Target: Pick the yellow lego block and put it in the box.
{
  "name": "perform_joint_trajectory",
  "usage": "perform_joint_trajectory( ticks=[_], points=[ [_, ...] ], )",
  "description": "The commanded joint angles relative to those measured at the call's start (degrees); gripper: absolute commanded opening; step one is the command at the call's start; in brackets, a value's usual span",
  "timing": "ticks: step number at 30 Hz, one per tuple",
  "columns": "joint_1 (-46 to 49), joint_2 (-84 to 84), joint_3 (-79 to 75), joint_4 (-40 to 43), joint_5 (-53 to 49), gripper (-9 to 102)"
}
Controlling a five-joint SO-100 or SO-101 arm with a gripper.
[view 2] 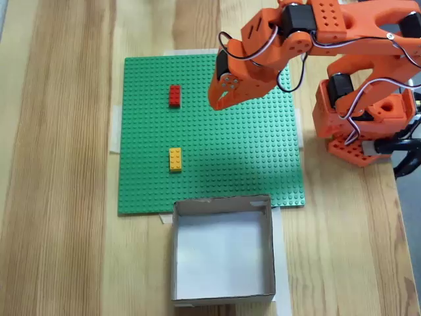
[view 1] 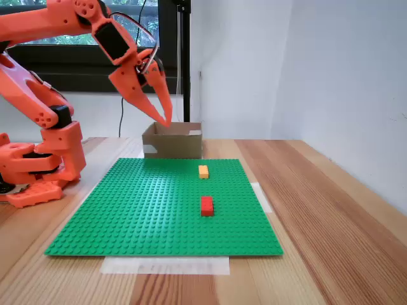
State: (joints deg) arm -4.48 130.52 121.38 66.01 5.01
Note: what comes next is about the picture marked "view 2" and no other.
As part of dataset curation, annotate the wide white tape strip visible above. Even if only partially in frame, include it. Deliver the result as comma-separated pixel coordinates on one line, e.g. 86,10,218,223
162,48,220,59

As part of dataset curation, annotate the red lego block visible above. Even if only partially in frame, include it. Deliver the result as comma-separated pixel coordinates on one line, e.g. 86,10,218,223
168,84,182,108

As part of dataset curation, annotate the green lego baseplate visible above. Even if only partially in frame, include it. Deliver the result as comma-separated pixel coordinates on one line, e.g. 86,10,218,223
117,51,306,217

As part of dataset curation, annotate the cardboard box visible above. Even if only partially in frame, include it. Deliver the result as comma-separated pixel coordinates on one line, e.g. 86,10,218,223
170,194,276,307

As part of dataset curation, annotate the yellow lego block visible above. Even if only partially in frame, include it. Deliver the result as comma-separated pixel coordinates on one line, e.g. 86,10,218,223
168,147,183,173

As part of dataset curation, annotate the long white tape strip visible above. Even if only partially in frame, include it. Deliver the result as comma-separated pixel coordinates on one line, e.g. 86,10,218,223
271,207,292,316

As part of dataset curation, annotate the black table clamp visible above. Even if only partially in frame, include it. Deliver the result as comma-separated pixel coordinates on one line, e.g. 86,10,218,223
374,115,421,179

